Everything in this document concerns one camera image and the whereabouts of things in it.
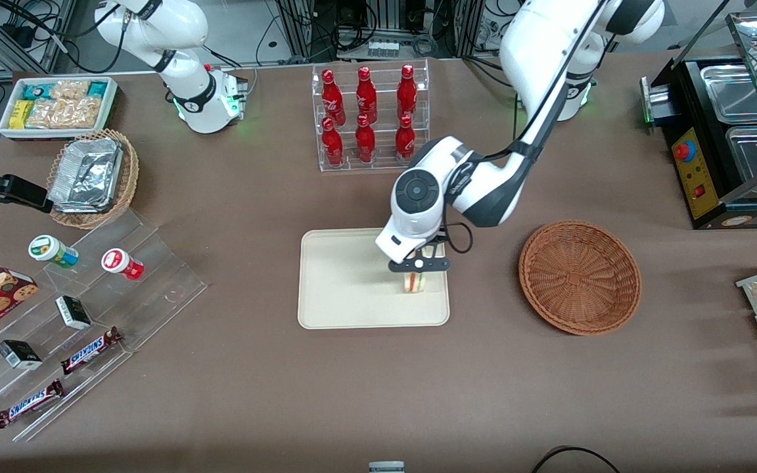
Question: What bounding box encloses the red lid snack cup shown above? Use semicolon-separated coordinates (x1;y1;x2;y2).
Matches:
101;248;145;281

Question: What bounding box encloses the white snack bin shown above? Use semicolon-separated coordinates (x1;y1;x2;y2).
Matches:
0;76;119;141

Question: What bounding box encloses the red cola bottle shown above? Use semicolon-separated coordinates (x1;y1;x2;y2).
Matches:
396;64;419;122
356;66;378;124
395;115;417;163
321;117;345;167
321;69;346;126
354;114;377;164

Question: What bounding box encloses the clear acrylic stepped stand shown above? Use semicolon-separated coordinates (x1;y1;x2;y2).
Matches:
0;209;209;443

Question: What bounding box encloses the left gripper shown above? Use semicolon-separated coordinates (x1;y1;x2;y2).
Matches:
375;223;451;294

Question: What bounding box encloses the black hot food machine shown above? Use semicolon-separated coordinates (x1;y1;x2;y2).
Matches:
640;9;757;231

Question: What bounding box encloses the brown wicker basket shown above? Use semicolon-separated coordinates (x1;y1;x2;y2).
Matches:
518;219;642;336

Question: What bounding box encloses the cream plastic tray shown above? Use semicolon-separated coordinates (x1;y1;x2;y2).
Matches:
297;227;450;329

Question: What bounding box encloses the aluminium frame rail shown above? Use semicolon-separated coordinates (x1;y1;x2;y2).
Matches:
0;0;78;81

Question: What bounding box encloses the aluminium foil tray stack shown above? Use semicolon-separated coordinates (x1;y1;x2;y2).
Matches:
48;137;124;214

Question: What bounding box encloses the yellow snack packet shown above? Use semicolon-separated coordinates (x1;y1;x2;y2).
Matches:
10;100;34;130

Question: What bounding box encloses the snickers chocolate bar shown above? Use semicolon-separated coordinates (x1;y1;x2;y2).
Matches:
60;327;124;376
0;379;66;429

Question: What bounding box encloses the small black box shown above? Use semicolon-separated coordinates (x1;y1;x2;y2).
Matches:
0;340;43;371
55;296;93;330

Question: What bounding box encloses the green lid snack cup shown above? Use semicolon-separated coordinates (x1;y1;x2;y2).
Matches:
28;235;80;269

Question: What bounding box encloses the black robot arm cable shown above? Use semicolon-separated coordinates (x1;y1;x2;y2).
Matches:
443;0;612;256

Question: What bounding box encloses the light wicker basket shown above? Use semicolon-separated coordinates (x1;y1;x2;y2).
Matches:
47;129;140;230

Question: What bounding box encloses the large clear cracker bag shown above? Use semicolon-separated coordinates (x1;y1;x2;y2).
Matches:
26;97;101;129

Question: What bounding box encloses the small clear cracker bag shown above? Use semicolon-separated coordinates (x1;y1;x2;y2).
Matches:
52;79;91;101

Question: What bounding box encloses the black looped cable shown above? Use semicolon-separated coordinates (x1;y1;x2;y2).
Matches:
530;445;623;473

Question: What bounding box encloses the clear acrylic bottle rack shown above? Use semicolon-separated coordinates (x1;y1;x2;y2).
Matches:
311;58;430;173

